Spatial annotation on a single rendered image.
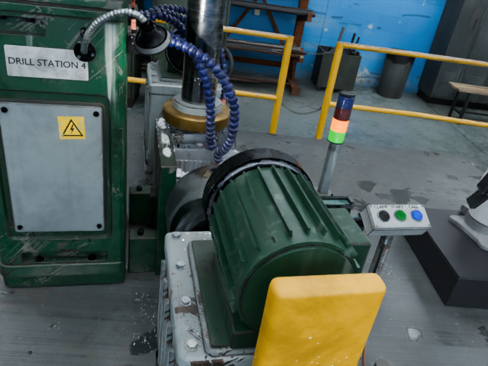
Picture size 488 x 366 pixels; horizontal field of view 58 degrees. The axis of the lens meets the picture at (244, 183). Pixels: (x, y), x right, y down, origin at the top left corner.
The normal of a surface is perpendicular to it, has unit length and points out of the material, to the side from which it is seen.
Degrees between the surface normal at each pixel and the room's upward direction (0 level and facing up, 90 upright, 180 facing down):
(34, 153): 90
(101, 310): 0
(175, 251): 0
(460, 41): 90
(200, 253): 0
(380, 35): 90
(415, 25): 90
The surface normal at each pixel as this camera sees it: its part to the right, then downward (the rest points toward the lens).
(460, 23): 0.04, 0.49
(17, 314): 0.14, -0.87
